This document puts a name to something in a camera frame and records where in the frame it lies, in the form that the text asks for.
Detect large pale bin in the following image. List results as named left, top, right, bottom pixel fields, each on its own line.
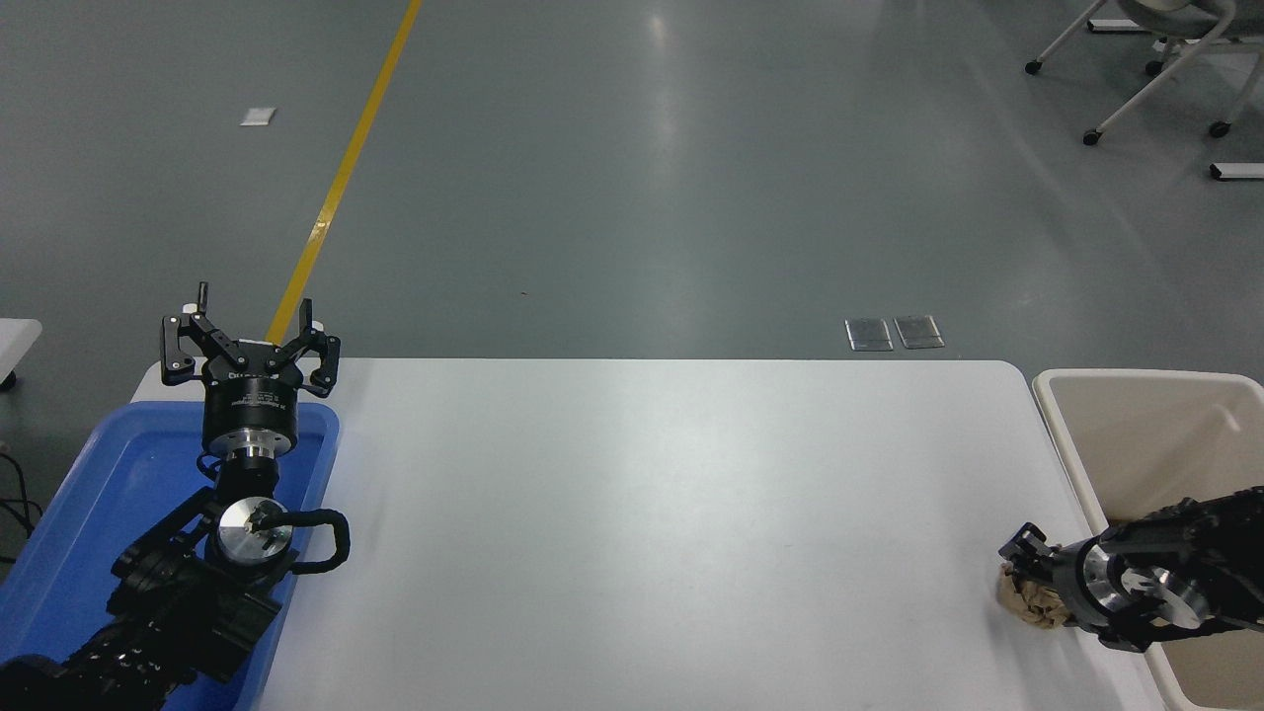
left=1032, top=368, right=1264, bottom=711

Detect tan paper ball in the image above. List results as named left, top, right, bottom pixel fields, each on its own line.
left=995, top=561, right=1073, bottom=631

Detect white wheeled office chair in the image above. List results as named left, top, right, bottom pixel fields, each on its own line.
left=1025, top=0, right=1264, bottom=148

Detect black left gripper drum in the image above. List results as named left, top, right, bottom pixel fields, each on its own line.
left=202, top=357, right=303, bottom=459

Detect blue plastic tray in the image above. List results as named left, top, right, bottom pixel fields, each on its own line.
left=0, top=400, right=342, bottom=711

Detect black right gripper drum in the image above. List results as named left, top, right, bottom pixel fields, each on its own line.
left=1049, top=536, right=1097, bottom=628

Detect black floor cables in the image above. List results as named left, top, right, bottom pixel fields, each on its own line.
left=0, top=449, right=45, bottom=566

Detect white side table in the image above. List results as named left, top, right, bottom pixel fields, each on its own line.
left=0, top=318, right=44, bottom=389

